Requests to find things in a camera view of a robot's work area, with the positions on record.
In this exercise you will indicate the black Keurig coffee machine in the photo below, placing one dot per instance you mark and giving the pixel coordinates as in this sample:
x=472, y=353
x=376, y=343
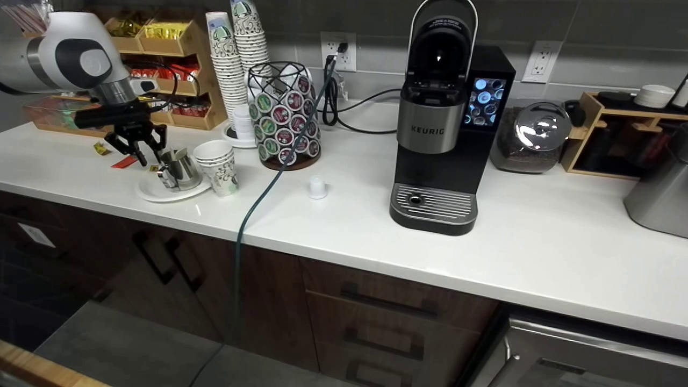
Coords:
x=437, y=143

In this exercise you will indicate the wooden condiment organizer shelf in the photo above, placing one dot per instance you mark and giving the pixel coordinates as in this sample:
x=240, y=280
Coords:
x=195, y=71

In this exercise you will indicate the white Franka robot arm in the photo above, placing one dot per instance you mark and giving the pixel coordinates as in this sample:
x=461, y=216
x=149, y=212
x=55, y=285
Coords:
x=71, y=54

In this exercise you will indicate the light wooden plank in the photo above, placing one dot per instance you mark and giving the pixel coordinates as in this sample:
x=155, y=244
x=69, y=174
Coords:
x=35, y=368

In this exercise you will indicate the stainless steel undercounter appliance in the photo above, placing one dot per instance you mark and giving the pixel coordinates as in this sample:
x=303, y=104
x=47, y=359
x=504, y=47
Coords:
x=588, y=357

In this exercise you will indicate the wooden countertop rack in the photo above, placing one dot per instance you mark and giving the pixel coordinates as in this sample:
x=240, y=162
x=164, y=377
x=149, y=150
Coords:
x=584, y=130

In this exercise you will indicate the large steel container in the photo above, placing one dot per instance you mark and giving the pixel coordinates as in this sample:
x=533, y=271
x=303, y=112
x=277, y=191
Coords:
x=664, y=200

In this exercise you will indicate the white round plate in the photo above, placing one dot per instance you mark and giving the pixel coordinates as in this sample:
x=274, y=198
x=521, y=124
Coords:
x=162, y=194

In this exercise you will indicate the small white creamer cup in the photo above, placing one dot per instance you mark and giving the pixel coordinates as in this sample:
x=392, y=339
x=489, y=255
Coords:
x=317, y=187

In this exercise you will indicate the wooden tea bag box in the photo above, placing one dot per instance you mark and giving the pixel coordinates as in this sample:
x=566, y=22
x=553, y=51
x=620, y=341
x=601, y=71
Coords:
x=50, y=118

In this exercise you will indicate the shorter stack of paper cups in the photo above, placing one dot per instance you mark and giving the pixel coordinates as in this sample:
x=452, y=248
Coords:
x=227, y=66

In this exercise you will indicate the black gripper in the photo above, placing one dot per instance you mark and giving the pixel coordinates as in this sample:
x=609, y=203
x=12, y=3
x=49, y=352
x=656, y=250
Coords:
x=120, y=118

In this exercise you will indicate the white wall outlet with plug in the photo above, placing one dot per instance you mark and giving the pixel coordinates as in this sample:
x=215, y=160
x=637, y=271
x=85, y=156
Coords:
x=338, y=52

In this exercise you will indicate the dark wooden cabinet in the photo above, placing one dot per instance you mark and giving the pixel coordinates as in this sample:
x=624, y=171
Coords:
x=287, y=309

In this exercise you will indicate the empty white wall outlet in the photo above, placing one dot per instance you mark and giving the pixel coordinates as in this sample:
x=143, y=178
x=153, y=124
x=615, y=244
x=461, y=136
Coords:
x=541, y=62

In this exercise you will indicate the white round object on rack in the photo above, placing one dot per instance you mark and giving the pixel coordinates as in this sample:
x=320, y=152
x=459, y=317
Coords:
x=656, y=95

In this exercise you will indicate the taller stack of paper cups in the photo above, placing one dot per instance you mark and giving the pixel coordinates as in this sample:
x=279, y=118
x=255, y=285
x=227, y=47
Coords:
x=250, y=36

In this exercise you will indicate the crumpled yellow packet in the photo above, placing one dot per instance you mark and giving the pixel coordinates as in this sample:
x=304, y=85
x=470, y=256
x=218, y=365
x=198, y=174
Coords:
x=103, y=150

